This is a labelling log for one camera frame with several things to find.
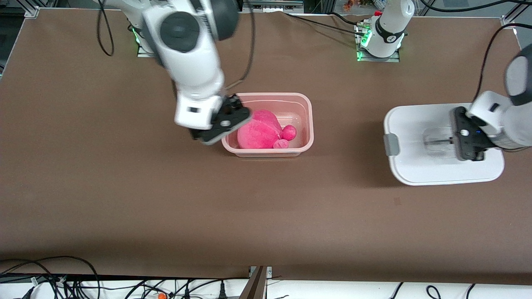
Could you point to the aluminium profile post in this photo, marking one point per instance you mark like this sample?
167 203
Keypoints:
254 286

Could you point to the pink plush toy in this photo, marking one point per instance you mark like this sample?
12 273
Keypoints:
257 133

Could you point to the grey metal rail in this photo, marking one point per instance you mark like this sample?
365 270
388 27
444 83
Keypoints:
272 5

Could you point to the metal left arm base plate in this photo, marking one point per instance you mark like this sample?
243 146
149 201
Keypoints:
378 59

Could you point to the small colourful figurines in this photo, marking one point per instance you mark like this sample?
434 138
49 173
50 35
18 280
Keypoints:
361 4

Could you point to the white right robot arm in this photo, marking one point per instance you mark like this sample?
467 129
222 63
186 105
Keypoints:
187 54

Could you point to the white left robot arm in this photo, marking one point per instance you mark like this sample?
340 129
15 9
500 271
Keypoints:
498 116

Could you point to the white box lid grey clips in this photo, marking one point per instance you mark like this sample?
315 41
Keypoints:
415 166

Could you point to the black power plug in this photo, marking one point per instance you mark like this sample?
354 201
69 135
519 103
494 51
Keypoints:
222 292

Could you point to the pink translucent plastic box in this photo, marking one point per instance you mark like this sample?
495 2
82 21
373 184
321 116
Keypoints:
299 104

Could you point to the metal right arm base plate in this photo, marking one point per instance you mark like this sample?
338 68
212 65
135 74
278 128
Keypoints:
145 53

